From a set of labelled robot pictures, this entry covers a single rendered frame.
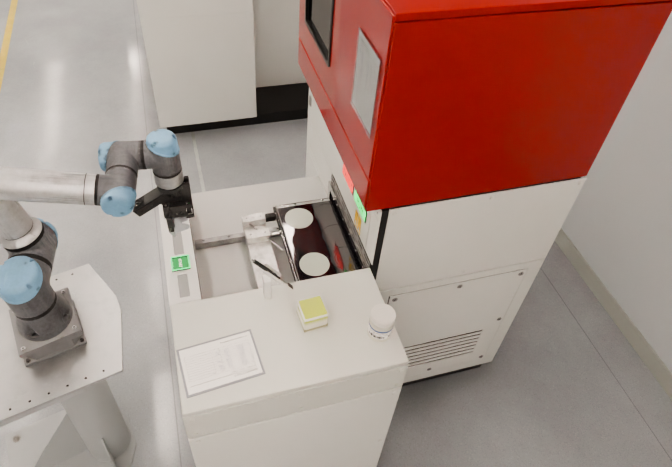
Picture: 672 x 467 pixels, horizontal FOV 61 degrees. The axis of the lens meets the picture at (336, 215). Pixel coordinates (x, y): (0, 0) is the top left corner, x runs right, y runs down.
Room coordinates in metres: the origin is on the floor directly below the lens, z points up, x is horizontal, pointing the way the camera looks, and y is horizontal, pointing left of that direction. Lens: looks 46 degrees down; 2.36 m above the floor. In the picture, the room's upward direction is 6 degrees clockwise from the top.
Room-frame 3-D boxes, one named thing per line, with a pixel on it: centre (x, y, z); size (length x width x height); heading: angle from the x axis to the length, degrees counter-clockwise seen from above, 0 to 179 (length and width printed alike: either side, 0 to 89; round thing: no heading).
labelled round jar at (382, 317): (0.92, -0.16, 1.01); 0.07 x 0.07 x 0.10
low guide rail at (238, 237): (1.37, 0.25, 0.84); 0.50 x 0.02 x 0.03; 110
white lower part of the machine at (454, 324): (1.66, -0.31, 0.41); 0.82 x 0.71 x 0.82; 20
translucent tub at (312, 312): (0.93, 0.04, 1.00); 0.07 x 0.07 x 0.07; 24
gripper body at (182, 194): (1.10, 0.45, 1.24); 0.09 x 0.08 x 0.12; 110
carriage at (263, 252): (1.23, 0.23, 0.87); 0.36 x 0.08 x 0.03; 20
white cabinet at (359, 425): (1.17, 0.22, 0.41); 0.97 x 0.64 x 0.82; 20
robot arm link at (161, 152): (1.10, 0.46, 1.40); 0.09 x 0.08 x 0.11; 104
